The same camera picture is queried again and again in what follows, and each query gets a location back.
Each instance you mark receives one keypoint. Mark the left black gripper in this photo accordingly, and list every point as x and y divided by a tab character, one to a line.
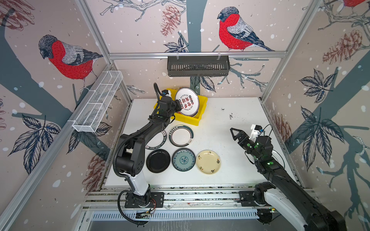
176	103

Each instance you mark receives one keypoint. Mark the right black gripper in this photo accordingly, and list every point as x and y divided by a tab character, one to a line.
240	135

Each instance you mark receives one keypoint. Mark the white plate red characters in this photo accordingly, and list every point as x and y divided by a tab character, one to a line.
189	101

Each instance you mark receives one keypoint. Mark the white plate thin dark rim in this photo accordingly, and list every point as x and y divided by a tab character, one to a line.
278	157

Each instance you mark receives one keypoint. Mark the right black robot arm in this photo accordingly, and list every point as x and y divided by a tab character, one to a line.
282	192

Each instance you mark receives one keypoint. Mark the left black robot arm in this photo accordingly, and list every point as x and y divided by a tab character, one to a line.
129	158

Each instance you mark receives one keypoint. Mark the yellow plastic bin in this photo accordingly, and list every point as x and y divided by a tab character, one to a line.
179	117

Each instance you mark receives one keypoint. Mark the medium green rimmed white plate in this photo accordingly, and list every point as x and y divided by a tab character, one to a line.
181	136

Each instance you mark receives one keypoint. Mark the dark lettered rim white plate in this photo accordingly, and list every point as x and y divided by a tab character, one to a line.
157	141

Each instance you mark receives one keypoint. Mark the cream floral round plate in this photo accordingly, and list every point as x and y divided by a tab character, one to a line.
208	162

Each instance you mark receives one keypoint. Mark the black round plate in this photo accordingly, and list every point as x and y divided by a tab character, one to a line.
158	161

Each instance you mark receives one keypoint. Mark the teal patterned round plate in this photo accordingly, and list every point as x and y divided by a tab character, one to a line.
183	159

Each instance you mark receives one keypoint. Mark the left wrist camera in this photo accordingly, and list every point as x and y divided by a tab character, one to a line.
166	93

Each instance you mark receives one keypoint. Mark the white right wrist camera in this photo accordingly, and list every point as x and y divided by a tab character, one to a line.
255	131

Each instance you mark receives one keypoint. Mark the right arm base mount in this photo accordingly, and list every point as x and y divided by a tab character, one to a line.
253	199

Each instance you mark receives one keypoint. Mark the black hanging wall basket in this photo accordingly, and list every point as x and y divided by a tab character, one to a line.
198	66

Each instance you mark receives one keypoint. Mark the white wire mesh shelf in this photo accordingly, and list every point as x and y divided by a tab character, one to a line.
94	110

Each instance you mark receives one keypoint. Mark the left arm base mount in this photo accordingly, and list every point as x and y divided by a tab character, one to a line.
152	200

